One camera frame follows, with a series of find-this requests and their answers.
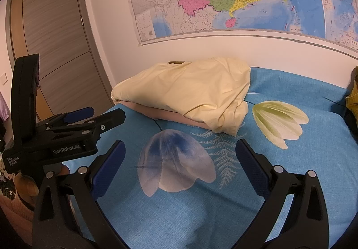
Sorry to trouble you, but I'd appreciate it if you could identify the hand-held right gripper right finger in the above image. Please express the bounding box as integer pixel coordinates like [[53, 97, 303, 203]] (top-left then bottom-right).
[[235, 138, 330, 249]]

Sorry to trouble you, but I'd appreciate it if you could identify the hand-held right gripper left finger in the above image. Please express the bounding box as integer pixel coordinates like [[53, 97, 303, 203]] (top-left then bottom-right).
[[32, 139, 126, 249]]

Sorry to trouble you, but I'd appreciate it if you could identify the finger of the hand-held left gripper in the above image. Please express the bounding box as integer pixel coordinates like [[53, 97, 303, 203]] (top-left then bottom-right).
[[46, 108, 126, 141], [36, 107, 95, 128]]

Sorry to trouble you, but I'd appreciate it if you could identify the cream garment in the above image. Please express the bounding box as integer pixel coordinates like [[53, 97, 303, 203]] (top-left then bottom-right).
[[111, 57, 251, 135]]

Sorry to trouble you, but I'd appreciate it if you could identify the person's left forearm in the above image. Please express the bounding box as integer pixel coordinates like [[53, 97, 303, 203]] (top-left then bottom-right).
[[0, 193, 36, 223]]

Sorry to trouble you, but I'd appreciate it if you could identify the person's left hand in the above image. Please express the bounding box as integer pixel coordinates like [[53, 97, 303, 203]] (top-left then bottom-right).
[[13, 164, 70, 197]]

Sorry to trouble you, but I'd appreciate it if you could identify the purple garment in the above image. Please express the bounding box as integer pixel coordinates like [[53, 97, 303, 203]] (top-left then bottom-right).
[[0, 92, 10, 121]]

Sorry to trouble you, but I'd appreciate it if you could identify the blue floral bedsheet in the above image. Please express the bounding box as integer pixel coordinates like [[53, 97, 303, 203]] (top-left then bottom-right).
[[63, 66, 358, 249]]

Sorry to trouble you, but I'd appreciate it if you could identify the grey wooden door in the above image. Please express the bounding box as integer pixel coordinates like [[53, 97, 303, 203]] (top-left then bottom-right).
[[6, 0, 115, 123]]

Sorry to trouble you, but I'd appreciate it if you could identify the black garment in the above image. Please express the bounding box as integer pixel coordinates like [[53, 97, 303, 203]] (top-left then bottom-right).
[[343, 66, 358, 130]]

